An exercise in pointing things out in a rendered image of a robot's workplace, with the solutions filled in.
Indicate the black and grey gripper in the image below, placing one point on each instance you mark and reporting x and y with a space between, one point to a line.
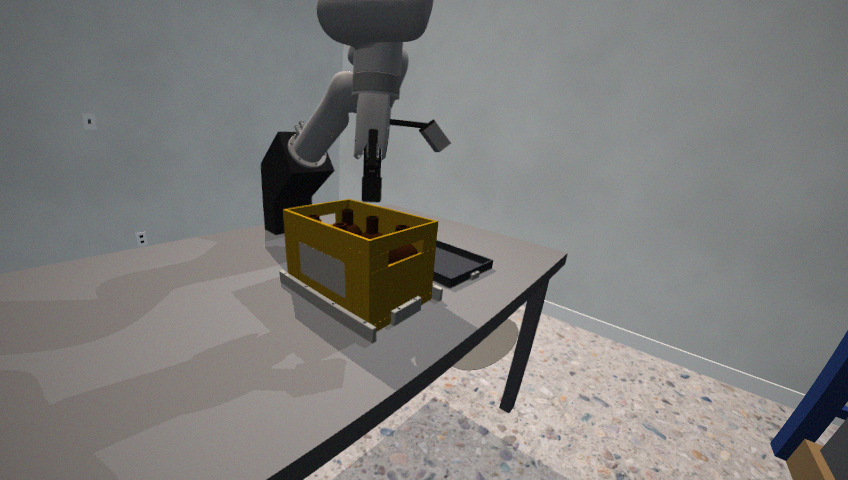
373 113

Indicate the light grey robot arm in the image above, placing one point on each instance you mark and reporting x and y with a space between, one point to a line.
377 66

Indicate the yellow translucent crate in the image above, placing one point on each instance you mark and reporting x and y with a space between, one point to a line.
352 270

